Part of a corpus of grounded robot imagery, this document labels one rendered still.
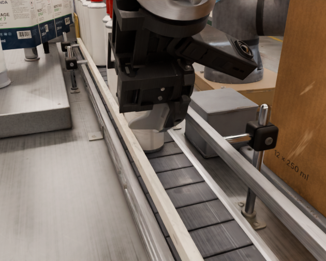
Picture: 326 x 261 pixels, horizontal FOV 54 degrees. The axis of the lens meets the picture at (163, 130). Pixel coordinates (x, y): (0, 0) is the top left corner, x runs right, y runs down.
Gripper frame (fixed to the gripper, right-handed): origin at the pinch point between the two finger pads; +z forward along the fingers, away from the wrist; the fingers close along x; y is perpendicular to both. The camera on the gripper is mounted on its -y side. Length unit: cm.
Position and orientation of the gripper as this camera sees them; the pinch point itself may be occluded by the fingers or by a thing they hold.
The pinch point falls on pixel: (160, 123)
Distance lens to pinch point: 45.8
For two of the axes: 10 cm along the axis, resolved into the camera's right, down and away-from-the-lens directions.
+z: -1.6, 5.5, 8.2
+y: -9.5, 1.5, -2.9
